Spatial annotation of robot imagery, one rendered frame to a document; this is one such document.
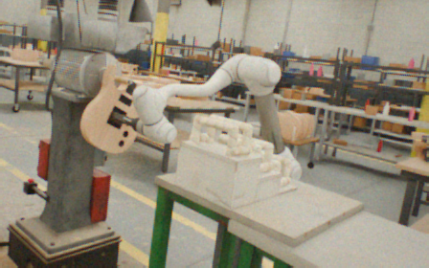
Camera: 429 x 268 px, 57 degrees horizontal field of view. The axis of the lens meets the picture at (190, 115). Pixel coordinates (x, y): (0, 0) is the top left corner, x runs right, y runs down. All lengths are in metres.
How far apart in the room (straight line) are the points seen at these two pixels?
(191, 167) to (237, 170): 0.20
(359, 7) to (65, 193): 11.83
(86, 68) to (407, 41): 11.29
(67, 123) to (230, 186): 1.25
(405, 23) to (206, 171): 11.70
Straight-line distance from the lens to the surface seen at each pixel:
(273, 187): 1.55
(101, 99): 2.02
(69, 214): 2.52
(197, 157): 1.42
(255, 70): 1.93
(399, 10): 12.96
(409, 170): 2.95
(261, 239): 1.29
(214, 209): 1.41
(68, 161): 2.38
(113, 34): 1.90
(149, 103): 1.72
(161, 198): 1.60
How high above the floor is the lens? 1.42
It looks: 8 degrees down
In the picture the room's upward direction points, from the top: 8 degrees clockwise
